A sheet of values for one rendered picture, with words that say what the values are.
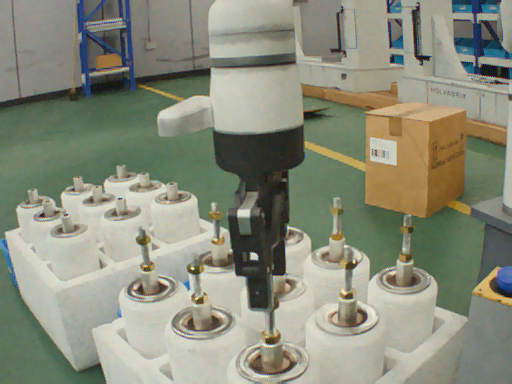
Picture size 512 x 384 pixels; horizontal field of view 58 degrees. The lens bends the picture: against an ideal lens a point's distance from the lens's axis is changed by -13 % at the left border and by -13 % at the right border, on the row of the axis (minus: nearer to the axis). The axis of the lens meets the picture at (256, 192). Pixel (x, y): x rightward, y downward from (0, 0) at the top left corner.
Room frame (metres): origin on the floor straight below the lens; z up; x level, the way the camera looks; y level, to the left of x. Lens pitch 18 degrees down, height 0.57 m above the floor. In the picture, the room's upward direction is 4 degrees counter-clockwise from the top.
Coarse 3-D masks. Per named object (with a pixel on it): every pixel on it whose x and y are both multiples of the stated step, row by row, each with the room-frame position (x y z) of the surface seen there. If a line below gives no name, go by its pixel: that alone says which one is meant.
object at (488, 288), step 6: (492, 276) 0.45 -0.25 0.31; (486, 282) 0.43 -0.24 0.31; (492, 282) 0.43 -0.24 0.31; (480, 288) 0.42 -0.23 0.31; (486, 288) 0.42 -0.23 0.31; (492, 288) 0.42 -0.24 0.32; (498, 288) 0.42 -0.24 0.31; (480, 294) 0.41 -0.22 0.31; (486, 294) 0.41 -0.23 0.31; (492, 294) 0.41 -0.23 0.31; (498, 294) 0.41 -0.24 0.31; (504, 294) 0.40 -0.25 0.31; (510, 294) 0.40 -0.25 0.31; (498, 300) 0.40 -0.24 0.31; (504, 300) 0.39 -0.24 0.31; (510, 300) 0.39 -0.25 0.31
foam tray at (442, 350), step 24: (96, 336) 0.60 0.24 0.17; (120, 336) 0.62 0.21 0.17; (432, 336) 0.54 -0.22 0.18; (456, 336) 0.54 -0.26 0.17; (120, 360) 0.54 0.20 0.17; (144, 360) 0.53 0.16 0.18; (168, 360) 0.54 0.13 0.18; (384, 360) 0.51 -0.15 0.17; (408, 360) 0.49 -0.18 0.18; (432, 360) 0.50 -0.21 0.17; (456, 360) 0.55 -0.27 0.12
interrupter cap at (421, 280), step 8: (384, 272) 0.60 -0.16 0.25; (392, 272) 0.60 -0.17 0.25; (416, 272) 0.59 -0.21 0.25; (424, 272) 0.59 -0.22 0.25; (376, 280) 0.58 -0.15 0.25; (384, 280) 0.58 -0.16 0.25; (392, 280) 0.58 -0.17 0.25; (416, 280) 0.57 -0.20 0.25; (424, 280) 0.57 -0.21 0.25; (384, 288) 0.56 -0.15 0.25; (392, 288) 0.56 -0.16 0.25; (400, 288) 0.55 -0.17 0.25; (408, 288) 0.55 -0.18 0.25; (416, 288) 0.55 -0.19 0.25; (424, 288) 0.55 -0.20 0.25
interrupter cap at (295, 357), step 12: (252, 348) 0.45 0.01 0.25; (288, 348) 0.45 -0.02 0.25; (300, 348) 0.44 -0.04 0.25; (240, 360) 0.43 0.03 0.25; (252, 360) 0.43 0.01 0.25; (288, 360) 0.43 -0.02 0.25; (300, 360) 0.42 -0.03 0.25; (240, 372) 0.41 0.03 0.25; (252, 372) 0.41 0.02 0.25; (264, 372) 0.41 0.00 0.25; (276, 372) 0.41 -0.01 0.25; (288, 372) 0.40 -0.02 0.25; (300, 372) 0.40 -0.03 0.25
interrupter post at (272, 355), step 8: (264, 344) 0.42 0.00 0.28; (272, 344) 0.42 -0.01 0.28; (280, 344) 0.42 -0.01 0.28; (264, 352) 0.42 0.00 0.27; (272, 352) 0.42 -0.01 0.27; (280, 352) 0.42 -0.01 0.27; (264, 360) 0.42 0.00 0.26; (272, 360) 0.42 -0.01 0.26; (280, 360) 0.42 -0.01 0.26; (272, 368) 0.42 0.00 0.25
